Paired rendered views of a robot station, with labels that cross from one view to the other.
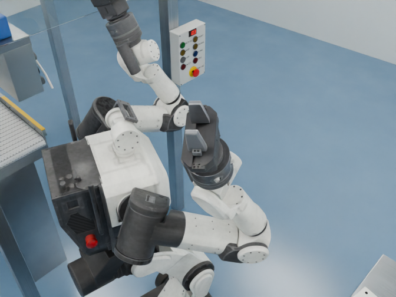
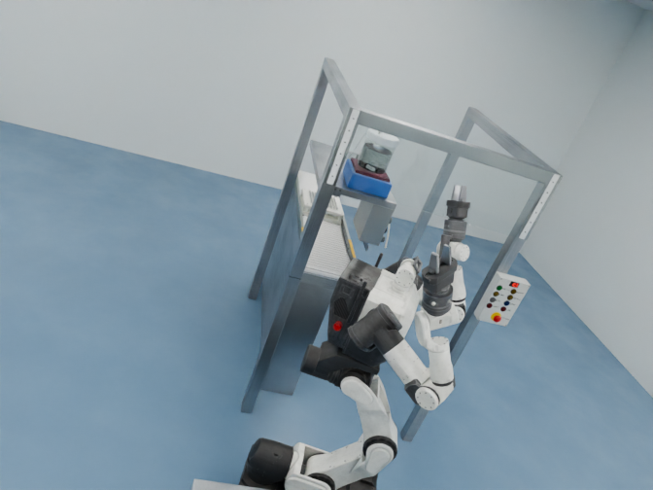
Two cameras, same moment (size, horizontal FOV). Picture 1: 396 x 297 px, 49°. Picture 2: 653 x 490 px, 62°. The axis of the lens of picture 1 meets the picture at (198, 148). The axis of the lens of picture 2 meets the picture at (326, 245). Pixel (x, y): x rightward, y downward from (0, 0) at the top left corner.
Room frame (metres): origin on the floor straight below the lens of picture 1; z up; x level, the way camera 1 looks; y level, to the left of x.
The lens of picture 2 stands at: (-0.80, -0.46, 2.19)
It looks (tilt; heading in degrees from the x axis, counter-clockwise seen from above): 25 degrees down; 31
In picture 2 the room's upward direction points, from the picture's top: 21 degrees clockwise
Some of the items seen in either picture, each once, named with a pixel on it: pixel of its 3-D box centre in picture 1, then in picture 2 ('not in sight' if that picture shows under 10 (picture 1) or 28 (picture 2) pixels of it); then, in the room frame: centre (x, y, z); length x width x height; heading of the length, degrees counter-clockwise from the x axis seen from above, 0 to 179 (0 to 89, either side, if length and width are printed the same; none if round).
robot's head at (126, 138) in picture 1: (122, 132); (405, 274); (0.86, 0.19, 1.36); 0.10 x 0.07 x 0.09; 23
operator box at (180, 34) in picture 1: (188, 53); (501, 299); (1.80, 0.05, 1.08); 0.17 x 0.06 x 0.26; 136
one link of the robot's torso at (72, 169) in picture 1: (109, 192); (370, 311); (0.85, 0.25, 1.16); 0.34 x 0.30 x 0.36; 23
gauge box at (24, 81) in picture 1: (10, 62); (372, 215); (1.41, 0.70, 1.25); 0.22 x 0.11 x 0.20; 46
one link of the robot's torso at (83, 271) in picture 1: (114, 254); (339, 363); (0.82, 0.27, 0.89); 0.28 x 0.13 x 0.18; 124
